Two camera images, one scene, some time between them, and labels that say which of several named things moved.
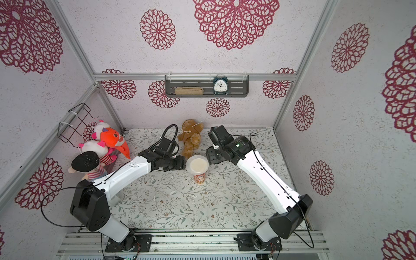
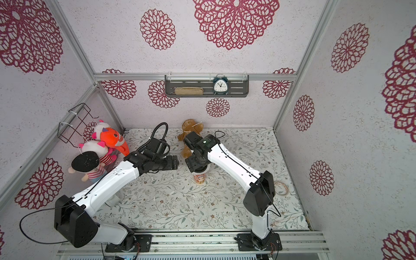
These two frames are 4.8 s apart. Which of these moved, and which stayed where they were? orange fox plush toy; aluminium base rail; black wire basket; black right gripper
Moved: black right gripper
Stayed: black wire basket; orange fox plush toy; aluminium base rail
